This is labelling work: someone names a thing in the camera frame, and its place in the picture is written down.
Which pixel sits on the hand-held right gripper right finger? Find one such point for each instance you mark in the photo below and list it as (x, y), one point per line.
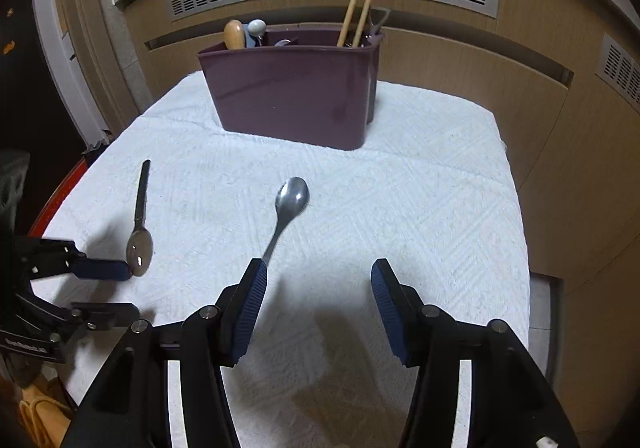
(387, 308)

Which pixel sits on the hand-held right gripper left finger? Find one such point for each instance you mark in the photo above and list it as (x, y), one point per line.
(252, 308)

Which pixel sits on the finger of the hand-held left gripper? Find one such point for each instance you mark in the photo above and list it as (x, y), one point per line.
(112, 315)
(105, 270)

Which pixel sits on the purple plastic utensil container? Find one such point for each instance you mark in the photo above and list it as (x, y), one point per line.
(290, 93)

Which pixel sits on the wooden spoon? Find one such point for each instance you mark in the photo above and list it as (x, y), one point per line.
(235, 34)

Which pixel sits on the dark plastic spatula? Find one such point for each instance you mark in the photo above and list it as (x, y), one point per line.
(378, 23)

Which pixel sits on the yellow cloth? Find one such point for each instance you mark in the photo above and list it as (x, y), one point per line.
(42, 420)

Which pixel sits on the red table edge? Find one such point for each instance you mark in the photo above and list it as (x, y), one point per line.
(60, 193)

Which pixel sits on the white textured cloth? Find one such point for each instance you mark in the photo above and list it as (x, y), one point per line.
(350, 208)

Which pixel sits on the shiny metal ladle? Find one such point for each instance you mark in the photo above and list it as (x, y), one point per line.
(256, 27)

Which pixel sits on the short grey vent grille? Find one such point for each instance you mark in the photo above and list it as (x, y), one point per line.
(620, 68)

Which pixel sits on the white door frame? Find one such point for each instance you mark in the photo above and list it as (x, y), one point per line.
(60, 53)

